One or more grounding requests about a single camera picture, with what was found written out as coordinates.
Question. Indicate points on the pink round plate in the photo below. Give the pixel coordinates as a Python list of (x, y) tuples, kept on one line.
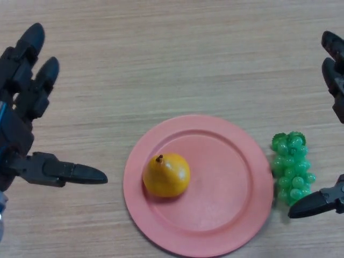
[(225, 193)]

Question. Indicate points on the green plastic grape bunch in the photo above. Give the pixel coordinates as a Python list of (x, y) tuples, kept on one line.
[(291, 164)]

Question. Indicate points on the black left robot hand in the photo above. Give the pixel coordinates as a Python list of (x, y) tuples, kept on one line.
[(16, 129)]

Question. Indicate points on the yellow pear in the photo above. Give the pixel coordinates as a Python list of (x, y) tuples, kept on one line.
[(166, 176)]

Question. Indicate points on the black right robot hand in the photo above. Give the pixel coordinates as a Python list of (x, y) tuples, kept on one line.
[(336, 78)]

